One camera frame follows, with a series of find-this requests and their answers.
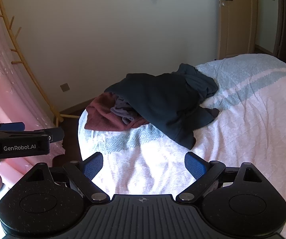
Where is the bed with pink-blue blanket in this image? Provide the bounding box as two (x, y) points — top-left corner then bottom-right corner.
(78, 53), (286, 239)

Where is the light wooden door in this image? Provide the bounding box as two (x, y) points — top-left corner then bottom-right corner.
(216, 0), (258, 60)

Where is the wooden coat rack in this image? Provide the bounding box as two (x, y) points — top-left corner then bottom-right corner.
(0, 0), (80, 127)

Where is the large dark garment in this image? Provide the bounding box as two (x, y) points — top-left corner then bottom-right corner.
(104, 73), (220, 149)

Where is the dark charcoal garment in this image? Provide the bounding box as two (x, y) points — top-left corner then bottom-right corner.
(172, 63), (219, 105)

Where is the grey purple garment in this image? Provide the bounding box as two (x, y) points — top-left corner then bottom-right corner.
(110, 97), (143, 125)

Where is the maroon garment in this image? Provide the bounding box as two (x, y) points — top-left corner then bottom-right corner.
(84, 93), (149, 132)

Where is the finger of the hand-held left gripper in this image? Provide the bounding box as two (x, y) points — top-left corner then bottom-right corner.
(0, 122), (25, 132)
(21, 127), (65, 142)

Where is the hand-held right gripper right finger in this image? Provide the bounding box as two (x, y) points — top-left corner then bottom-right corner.
(175, 151), (265, 203)

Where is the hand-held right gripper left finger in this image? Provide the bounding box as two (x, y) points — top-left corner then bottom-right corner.
(23, 152), (110, 203)

